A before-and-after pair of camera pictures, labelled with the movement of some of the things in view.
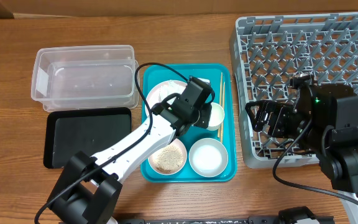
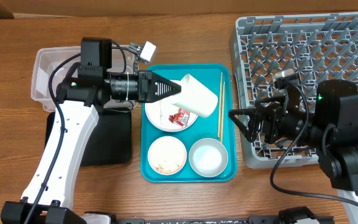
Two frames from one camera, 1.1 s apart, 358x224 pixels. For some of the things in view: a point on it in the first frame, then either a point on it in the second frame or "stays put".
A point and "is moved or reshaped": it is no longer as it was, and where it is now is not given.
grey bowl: x=208 y=157 stays put
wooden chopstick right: x=223 y=103 stays put
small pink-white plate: x=170 y=159 stays put
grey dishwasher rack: x=340 y=49 stays put
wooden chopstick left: x=220 y=99 stays put
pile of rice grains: x=169 y=159 is moved or reshaped
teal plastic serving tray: x=201 y=102 stays put
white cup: x=216 y=117 is moved or reshaped
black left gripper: x=206 y=111 → x=147 y=86
